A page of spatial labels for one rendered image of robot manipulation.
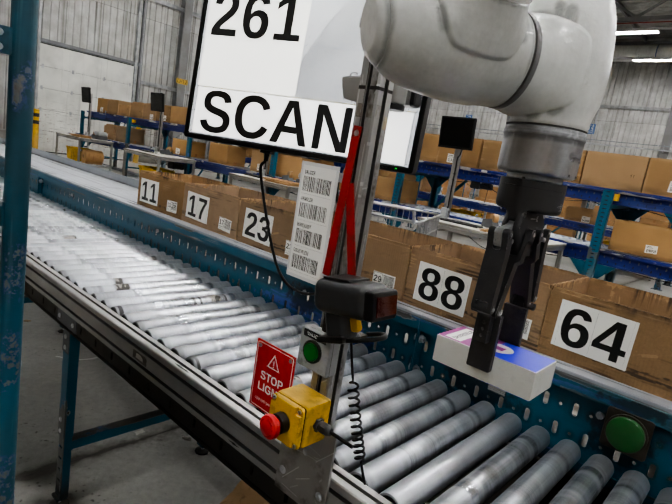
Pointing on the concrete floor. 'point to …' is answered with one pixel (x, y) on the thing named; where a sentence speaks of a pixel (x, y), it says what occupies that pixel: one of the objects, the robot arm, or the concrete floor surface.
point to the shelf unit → (15, 222)
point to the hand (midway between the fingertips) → (497, 340)
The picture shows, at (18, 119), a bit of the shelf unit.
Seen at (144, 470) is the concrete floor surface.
